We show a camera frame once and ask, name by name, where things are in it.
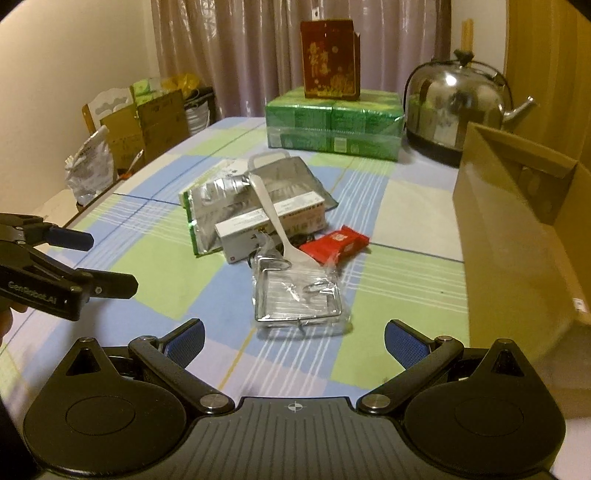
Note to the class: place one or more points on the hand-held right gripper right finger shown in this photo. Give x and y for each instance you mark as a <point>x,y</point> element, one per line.
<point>406,344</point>

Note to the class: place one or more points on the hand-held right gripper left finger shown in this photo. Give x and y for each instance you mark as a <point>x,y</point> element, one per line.
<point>185,344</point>

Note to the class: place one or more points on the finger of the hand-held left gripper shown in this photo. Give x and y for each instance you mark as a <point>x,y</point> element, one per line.
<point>69,238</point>
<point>113,284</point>

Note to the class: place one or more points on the red snack packet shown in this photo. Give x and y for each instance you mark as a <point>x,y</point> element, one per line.
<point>337,242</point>

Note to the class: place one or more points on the shiny green-edged foil pouch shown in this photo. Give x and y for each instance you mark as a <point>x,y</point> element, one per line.
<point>212,207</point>

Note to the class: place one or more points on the long white carton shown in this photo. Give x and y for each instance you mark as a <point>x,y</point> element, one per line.
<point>249,230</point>

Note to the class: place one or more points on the brown cardboard box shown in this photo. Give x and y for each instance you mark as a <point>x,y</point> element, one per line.
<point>508,240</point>

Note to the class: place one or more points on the white plastic spoon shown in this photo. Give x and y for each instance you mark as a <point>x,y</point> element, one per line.
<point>277,217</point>

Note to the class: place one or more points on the plaid tablecloth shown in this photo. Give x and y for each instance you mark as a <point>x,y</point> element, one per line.
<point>152,258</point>

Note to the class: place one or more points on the crumpled white plastic bag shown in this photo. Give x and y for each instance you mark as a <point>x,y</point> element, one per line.
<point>90,166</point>

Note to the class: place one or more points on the cardboard box with white cutout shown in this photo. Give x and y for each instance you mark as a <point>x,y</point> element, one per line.
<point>117,129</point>

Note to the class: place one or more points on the plain brown carton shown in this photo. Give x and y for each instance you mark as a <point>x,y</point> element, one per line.
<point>164,124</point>

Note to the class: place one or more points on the green tissue box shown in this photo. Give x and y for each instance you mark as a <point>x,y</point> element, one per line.
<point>145,90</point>

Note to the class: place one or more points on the dark shopping bag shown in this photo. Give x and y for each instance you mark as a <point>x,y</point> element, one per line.
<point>201,113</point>

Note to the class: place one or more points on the yellow plastic bag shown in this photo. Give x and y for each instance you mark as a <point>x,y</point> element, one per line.
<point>182,83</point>

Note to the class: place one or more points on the green tissue multipack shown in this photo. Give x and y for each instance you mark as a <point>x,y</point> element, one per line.
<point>332,124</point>

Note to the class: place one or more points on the stainless steel kettle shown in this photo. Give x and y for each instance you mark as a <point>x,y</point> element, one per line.
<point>452,101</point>

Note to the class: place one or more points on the grey-pink curtain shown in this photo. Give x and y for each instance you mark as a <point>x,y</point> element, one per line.
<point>240,50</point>

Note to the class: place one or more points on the red gold-printed box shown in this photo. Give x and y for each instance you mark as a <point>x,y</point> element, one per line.
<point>330,60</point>

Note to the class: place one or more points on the wooden stick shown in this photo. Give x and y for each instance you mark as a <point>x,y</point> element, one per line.
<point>468,34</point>

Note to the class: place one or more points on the wooden wardrobe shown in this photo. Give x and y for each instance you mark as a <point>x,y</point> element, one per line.
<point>549,55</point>

